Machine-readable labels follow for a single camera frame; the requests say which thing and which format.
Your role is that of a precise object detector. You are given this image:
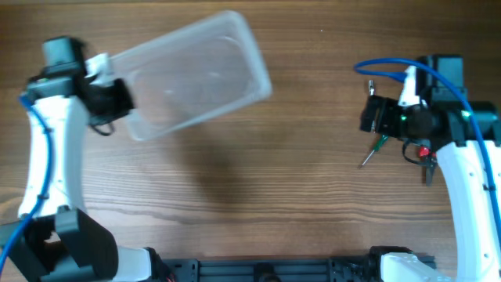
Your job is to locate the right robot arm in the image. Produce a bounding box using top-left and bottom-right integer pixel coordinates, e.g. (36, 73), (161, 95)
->
(354, 55), (500, 281)

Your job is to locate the green handled screwdriver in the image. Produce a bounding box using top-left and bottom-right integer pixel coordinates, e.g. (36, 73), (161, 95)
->
(359, 135), (389, 169)

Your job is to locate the silver combination wrench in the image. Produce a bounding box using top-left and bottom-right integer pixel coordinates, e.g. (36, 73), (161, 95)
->
(368, 80), (375, 96)

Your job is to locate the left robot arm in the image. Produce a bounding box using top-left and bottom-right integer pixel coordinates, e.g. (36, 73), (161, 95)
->
(1, 36), (168, 281)

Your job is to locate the left blue cable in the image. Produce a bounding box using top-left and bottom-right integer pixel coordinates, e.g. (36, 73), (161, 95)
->
(0, 96), (55, 275)

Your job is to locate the clear plastic container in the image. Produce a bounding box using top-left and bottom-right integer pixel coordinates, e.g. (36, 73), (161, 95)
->
(110, 11), (272, 141)

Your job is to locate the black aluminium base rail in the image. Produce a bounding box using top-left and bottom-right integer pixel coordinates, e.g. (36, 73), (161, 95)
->
(164, 255), (382, 282)

